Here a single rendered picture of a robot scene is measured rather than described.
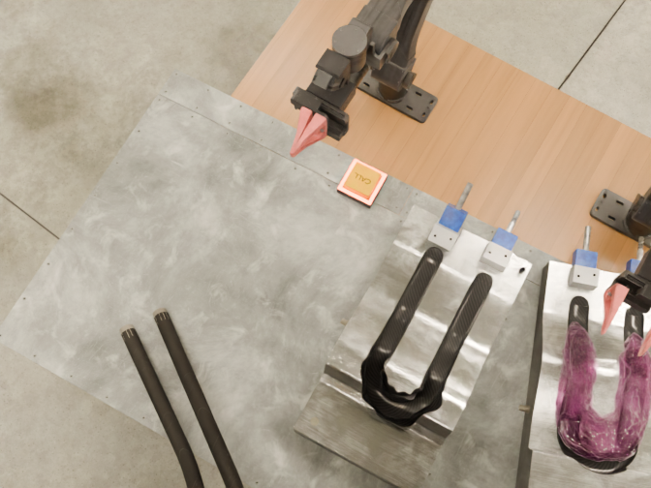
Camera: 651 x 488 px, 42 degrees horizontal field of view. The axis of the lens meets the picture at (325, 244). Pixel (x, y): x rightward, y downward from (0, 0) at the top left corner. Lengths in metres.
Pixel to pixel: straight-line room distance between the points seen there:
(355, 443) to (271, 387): 0.21
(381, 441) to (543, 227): 0.57
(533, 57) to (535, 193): 1.16
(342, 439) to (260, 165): 0.61
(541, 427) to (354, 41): 0.79
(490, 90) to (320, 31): 0.41
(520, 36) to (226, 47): 0.99
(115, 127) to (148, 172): 0.99
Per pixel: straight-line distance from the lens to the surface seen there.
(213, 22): 2.97
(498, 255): 1.66
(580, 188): 1.88
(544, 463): 1.61
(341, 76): 1.35
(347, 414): 1.62
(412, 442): 1.62
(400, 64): 1.75
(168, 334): 1.69
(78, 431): 2.58
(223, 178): 1.82
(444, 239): 1.64
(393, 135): 1.86
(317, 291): 1.73
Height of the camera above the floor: 2.47
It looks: 72 degrees down
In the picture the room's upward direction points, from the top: straight up
